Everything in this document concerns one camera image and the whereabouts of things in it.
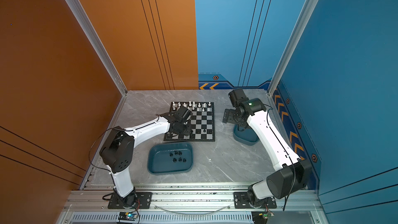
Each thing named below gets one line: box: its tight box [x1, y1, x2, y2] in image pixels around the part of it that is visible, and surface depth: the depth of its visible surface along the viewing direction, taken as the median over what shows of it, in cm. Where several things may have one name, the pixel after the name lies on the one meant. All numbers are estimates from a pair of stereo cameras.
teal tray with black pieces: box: [147, 142, 194, 175], surface depth 87 cm
